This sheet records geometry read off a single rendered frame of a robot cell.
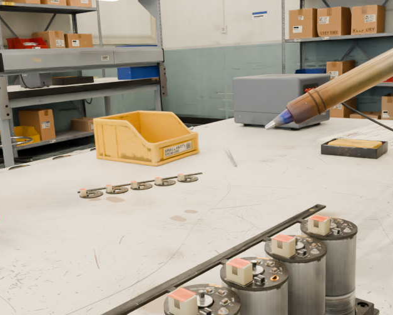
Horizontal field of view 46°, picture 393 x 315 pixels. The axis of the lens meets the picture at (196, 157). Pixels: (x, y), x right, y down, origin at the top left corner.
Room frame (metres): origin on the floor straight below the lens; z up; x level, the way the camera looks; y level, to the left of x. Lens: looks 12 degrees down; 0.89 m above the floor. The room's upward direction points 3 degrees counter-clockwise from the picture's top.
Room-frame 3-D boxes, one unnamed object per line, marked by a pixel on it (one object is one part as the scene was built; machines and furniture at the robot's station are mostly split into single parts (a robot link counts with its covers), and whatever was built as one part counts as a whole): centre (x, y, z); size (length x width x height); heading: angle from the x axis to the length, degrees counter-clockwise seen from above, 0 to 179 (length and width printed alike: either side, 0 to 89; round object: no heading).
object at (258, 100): (0.90, -0.17, 0.80); 0.15 x 0.12 x 0.10; 45
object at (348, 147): (0.62, -0.22, 0.76); 0.07 x 0.05 x 0.02; 53
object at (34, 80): (2.91, 0.97, 0.80); 0.15 x 0.12 x 0.10; 70
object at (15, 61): (3.08, 0.64, 0.90); 1.30 x 0.06 x 0.12; 141
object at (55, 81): (3.15, 0.81, 0.77); 0.24 x 0.16 x 0.04; 140
